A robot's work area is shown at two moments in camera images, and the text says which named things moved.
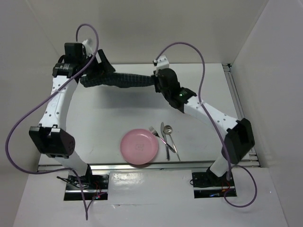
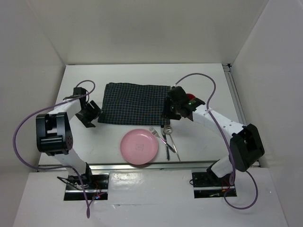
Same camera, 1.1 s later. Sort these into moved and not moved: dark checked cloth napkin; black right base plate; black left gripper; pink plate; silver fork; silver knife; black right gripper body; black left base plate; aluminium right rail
Moved: black left gripper; dark checked cloth napkin; black right gripper body
Not moved: silver knife; black left base plate; silver fork; black right base plate; aluminium right rail; pink plate
